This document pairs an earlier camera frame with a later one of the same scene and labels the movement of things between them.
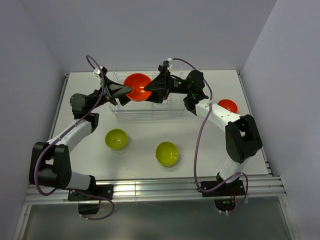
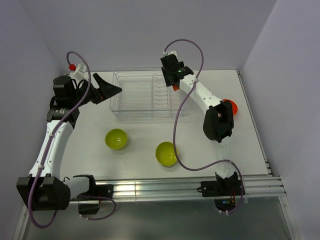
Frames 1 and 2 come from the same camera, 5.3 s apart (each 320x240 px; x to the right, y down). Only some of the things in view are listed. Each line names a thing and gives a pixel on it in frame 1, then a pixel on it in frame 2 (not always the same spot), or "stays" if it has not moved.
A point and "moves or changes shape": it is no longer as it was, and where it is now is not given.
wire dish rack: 152,110 stays
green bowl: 166,154 stays
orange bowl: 137,82 moves or changes shape
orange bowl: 228,105 stays
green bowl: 115,139 stays
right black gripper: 162,81 to 164,75
